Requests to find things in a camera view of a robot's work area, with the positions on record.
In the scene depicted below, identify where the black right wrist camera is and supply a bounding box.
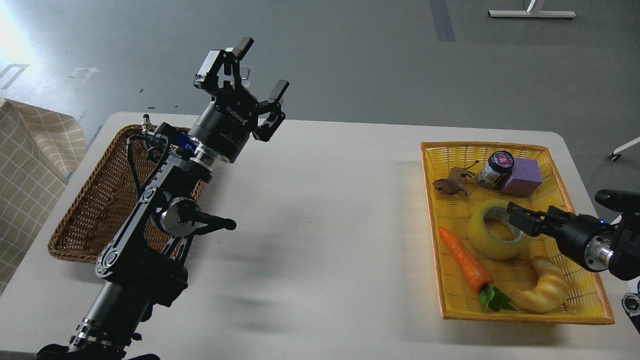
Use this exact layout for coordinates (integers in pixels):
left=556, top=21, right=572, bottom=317
left=594, top=189, right=640, bottom=214

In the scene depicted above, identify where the toy croissant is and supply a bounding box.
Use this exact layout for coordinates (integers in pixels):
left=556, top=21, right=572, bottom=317
left=510, top=256, right=570, bottom=313

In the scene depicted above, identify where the yellow plastic basket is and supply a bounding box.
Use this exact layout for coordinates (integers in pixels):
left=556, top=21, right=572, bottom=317
left=420, top=141, right=615, bottom=325

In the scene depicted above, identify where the purple foam block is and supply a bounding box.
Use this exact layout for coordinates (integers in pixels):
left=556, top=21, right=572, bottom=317
left=500, top=157, right=543, bottom=198

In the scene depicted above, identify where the white stand base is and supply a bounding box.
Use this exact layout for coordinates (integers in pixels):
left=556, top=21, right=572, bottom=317
left=487, top=0, right=577, bottom=19

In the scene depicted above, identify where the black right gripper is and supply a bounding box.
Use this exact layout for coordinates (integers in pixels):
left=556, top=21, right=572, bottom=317
left=506, top=202, right=617, bottom=272

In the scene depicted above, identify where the small dark jar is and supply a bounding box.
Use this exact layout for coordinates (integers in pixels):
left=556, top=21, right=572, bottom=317
left=477, top=150, right=515, bottom=189

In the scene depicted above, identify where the yellow tape roll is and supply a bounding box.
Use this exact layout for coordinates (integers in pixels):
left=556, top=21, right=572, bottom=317
left=467, top=199, right=533, bottom=261

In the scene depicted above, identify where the orange toy carrot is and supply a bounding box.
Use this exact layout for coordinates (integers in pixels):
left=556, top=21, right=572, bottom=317
left=438, top=227, right=494, bottom=294

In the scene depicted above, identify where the brown toy animal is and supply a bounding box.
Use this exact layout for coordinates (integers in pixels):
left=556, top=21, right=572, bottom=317
left=431, top=161, right=478, bottom=198

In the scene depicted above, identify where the beige checkered cloth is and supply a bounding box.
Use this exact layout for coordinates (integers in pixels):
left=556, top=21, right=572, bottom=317
left=0, top=98, right=87, bottom=291

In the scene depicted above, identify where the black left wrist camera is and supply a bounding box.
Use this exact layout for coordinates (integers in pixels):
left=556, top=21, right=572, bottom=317
left=153, top=122, right=197, bottom=151

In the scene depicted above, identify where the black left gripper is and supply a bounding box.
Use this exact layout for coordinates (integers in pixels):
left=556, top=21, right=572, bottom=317
left=188, top=37, right=290, bottom=164

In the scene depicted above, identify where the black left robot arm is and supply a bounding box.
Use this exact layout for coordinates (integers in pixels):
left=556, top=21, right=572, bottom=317
left=35, top=37, right=290, bottom=360

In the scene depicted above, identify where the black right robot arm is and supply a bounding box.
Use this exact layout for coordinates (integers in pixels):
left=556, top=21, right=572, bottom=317
left=506, top=189, right=640, bottom=281

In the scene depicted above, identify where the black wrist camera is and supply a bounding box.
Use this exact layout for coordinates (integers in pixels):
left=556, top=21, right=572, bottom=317
left=153, top=122, right=197, bottom=151
left=594, top=189, right=640, bottom=214

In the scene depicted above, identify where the brown wicker basket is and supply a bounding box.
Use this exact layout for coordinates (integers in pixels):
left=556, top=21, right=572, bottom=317
left=48, top=124, right=221, bottom=265

